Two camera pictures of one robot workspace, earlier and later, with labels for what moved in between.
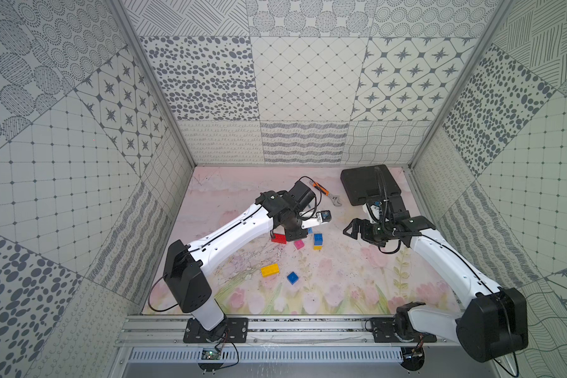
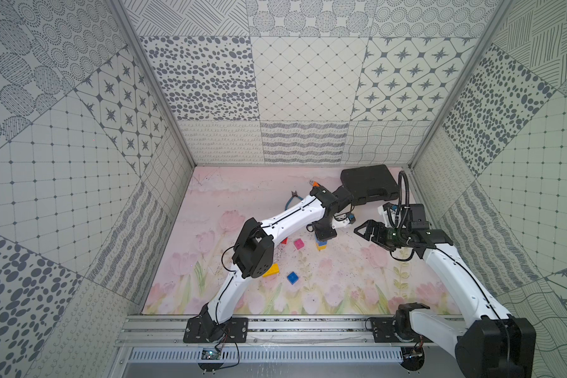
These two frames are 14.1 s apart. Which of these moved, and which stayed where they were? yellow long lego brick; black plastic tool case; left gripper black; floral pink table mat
Moved: left gripper black
Stayed: floral pink table mat; yellow long lego brick; black plastic tool case
